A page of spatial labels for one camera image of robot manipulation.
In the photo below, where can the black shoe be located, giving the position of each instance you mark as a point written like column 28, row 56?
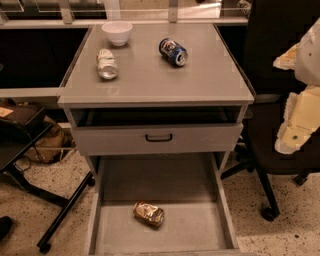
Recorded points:
column 5, row 226

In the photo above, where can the open grey middle drawer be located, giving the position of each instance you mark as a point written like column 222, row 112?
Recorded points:
column 186, row 186

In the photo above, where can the black office chair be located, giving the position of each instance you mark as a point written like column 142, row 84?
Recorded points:
column 273, row 27

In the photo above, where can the grey top drawer front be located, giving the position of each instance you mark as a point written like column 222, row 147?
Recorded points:
column 130, row 140

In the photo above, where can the black drawer handle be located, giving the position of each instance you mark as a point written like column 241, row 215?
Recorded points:
column 158, row 138

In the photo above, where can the white bowl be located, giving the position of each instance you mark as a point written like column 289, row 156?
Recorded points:
column 117, row 32

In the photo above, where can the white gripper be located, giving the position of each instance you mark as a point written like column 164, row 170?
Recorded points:
column 309, row 61

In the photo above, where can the crushed orange can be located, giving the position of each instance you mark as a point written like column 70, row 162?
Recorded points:
column 151, row 214

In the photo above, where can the white green crushed can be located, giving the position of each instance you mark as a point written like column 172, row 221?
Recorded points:
column 106, row 64

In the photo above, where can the grey drawer cabinet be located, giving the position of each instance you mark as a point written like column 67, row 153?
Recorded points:
column 150, row 91

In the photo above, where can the brown bag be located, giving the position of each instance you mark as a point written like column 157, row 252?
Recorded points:
column 51, row 147

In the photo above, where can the blue soda can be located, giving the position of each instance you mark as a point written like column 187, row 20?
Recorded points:
column 173, row 52

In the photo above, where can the black side table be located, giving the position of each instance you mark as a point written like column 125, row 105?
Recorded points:
column 18, row 154

